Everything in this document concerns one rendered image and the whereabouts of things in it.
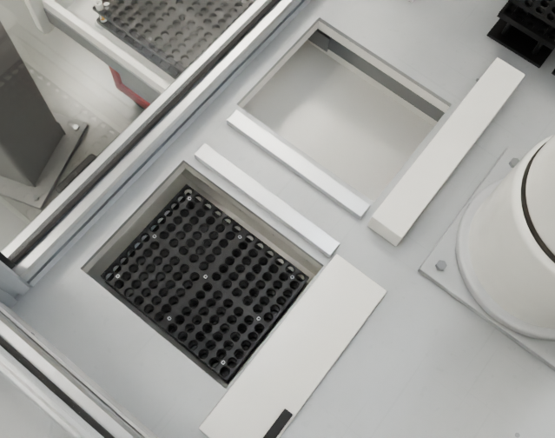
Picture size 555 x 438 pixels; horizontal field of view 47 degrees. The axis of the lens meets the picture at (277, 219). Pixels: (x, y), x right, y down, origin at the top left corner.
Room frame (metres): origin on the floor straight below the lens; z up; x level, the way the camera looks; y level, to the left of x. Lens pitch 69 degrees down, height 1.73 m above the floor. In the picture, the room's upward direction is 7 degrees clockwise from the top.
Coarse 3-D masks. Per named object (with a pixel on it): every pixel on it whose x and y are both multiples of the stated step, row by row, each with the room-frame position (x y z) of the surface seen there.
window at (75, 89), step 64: (0, 0) 0.31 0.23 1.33; (64, 0) 0.36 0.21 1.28; (128, 0) 0.41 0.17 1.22; (192, 0) 0.49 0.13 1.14; (256, 0) 0.59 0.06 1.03; (0, 64) 0.29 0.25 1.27; (64, 64) 0.34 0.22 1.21; (128, 64) 0.39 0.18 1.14; (192, 64) 0.48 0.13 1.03; (0, 128) 0.26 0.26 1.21; (64, 128) 0.31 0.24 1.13; (128, 128) 0.37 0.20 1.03; (0, 192) 0.23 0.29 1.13; (64, 192) 0.28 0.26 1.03
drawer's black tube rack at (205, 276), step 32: (192, 224) 0.30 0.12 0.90; (224, 224) 0.31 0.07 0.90; (160, 256) 0.25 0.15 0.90; (192, 256) 0.27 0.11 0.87; (224, 256) 0.26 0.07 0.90; (256, 256) 0.27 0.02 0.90; (128, 288) 0.20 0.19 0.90; (160, 288) 0.21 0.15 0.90; (192, 288) 0.21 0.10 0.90; (224, 288) 0.23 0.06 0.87; (256, 288) 0.22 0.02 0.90; (288, 288) 0.23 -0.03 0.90; (160, 320) 0.17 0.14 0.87; (192, 320) 0.17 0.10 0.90; (224, 320) 0.17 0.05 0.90; (256, 320) 0.18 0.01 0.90; (192, 352) 0.13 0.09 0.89; (224, 352) 0.14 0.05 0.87
